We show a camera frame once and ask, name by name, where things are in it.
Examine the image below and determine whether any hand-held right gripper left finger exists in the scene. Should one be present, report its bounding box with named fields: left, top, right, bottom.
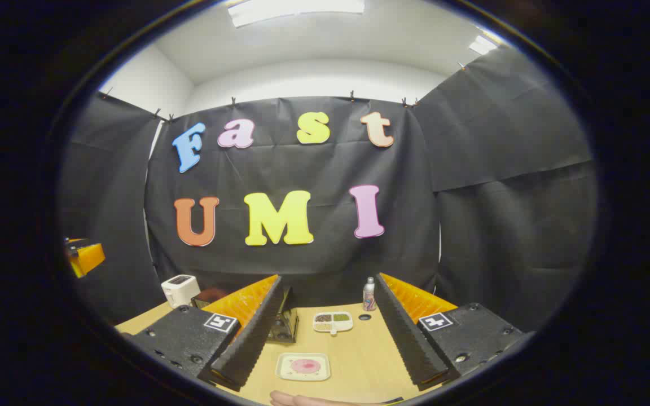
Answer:
left=129, top=275, right=284, bottom=392

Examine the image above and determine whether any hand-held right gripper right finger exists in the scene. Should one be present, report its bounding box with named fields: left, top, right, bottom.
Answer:
left=374, top=272, right=524, bottom=392

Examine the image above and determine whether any black electric oven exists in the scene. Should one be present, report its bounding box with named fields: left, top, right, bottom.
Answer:
left=191, top=286, right=300, bottom=345

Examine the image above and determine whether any white square plate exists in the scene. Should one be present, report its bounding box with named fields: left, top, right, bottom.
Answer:
left=275, top=352, right=332, bottom=382

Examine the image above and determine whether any silver bottle with label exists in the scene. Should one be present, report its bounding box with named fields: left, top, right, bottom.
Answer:
left=362, top=276, right=377, bottom=312

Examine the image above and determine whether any white divided snack tray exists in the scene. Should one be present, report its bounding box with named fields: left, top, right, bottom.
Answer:
left=313, top=311, right=354, bottom=337

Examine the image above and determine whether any white toaster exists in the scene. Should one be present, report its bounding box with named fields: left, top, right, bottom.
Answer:
left=161, top=274, right=201, bottom=309

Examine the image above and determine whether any row of cloth clips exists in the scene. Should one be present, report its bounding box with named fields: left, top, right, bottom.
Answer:
left=102, top=61, right=467, bottom=122

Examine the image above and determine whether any ceiling light panel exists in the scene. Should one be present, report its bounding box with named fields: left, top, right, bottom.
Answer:
left=468, top=34, right=499, bottom=56

